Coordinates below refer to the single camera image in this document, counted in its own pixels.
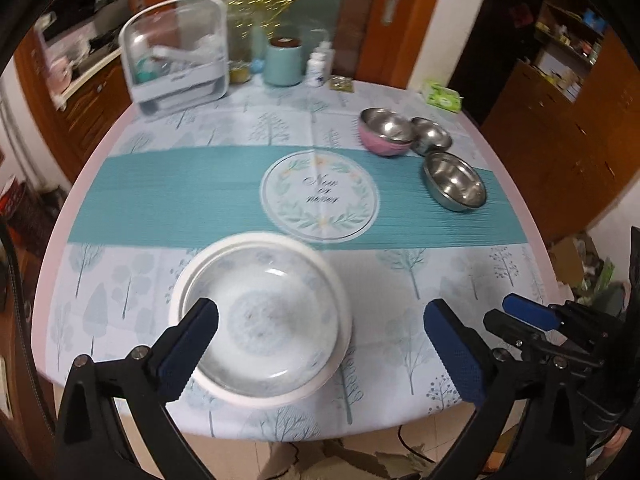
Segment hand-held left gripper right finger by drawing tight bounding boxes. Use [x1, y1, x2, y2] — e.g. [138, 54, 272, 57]
[424, 299, 586, 480]

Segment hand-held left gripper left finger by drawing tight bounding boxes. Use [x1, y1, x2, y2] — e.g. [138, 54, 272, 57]
[52, 298, 219, 480]

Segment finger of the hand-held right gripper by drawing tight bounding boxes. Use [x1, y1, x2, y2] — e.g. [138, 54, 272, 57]
[484, 309, 556, 356]
[502, 294, 560, 333]

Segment floral patterned plate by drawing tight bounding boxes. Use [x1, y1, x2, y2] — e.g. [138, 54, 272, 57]
[179, 242, 347, 395]

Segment white plate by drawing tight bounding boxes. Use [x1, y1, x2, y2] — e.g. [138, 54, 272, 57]
[168, 231, 353, 407]

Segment large steel bowl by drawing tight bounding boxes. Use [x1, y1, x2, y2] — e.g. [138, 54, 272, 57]
[421, 152, 487, 212]

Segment small steel bowl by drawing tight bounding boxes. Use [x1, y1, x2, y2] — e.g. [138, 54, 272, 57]
[410, 117, 453, 156]

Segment pink bowl steel interior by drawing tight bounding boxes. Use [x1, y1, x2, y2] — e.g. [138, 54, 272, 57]
[357, 107, 417, 158]

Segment cardboard box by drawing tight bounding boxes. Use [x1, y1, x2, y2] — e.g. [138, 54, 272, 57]
[547, 232, 616, 291]

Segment wooden hallway cabinet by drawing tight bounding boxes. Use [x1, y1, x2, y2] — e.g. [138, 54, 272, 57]
[480, 0, 640, 241]

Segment red bag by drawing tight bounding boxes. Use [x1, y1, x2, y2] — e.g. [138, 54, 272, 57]
[0, 175, 31, 218]

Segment green tissue pack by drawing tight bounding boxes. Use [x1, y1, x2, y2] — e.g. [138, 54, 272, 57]
[420, 80, 463, 112]

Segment wooden kitchen base cabinets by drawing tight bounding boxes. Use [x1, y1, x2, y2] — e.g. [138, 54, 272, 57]
[15, 50, 136, 181]

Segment white clear storage box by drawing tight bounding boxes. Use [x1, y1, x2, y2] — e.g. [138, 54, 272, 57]
[119, 0, 231, 116]

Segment teal canister brown lid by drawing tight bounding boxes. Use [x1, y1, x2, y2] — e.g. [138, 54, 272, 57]
[263, 37, 305, 87]

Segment pink rice cooker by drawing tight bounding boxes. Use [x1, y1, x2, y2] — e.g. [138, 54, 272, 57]
[47, 57, 71, 93]

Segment white pill bottle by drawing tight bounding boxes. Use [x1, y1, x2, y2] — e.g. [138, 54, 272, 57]
[306, 52, 327, 88]

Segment white squeeze bottle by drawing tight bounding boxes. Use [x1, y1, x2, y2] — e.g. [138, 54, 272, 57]
[315, 30, 336, 78]

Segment frosted glass sliding door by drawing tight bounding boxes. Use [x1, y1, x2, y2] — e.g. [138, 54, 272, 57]
[130, 0, 451, 91]

